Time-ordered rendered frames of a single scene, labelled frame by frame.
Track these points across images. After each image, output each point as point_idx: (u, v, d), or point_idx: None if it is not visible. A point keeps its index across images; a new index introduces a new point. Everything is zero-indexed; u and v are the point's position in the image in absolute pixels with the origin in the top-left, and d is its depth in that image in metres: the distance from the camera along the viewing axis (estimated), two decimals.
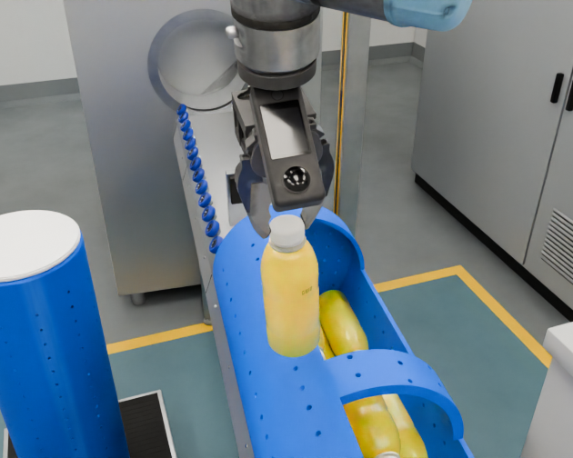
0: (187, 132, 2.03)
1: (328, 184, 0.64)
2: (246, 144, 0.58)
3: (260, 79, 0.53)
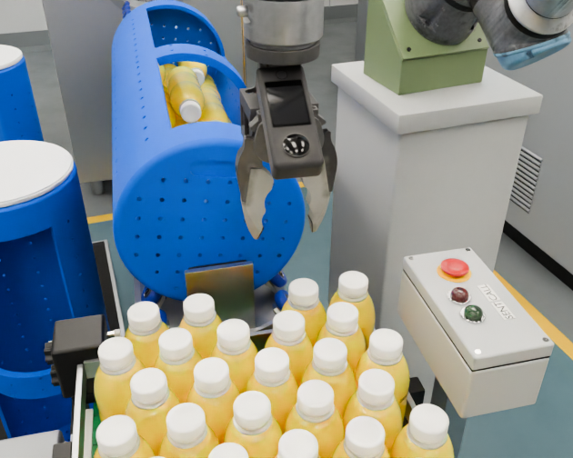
0: (126, 15, 2.44)
1: (333, 178, 0.65)
2: (250, 125, 0.60)
3: (266, 54, 0.56)
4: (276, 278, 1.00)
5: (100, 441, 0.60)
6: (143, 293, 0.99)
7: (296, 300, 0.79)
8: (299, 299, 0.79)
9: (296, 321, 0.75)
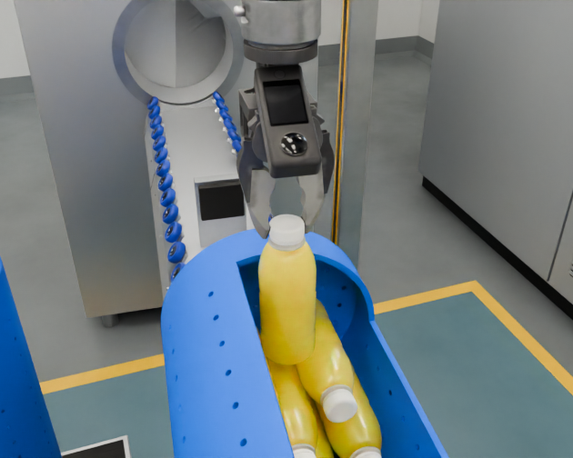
0: (156, 129, 1.69)
1: (328, 180, 0.65)
2: (248, 124, 0.60)
3: (264, 53, 0.56)
4: None
5: None
6: None
7: None
8: None
9: (294, 224, 0.67)
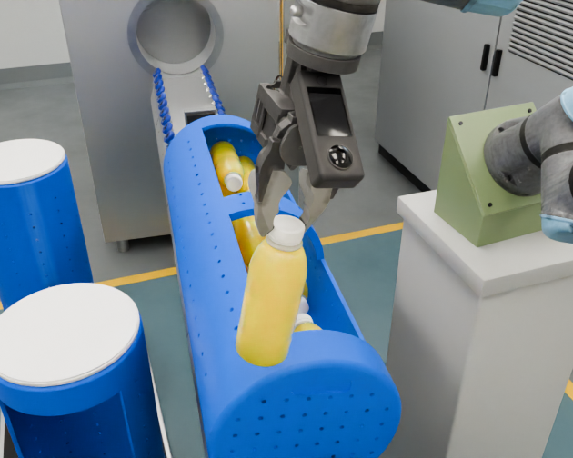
0: (159, 88, 2.40)
1: None
2: (281, 126, 0.59)
3: (316, 59, 0.55)
4: None
5: None
6: None
7: (281, 237, 0.66)
8: (285, 236, 0.66)
9: (237, 184, 1.41)
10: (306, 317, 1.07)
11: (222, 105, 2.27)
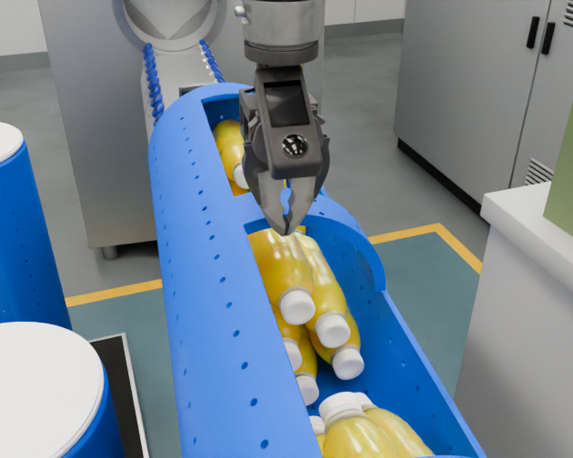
0: (150, 64, 1.99)
1: (320, 185, 0.65)
2: (249, 125, 0.60)
3: (264, 54, 0.56)
4: None
5: None
6: None
7: (328, 405, 0.57)
8: (331, 402, 0.57)
9: None
10: (368, 399, 0.65)
11: None
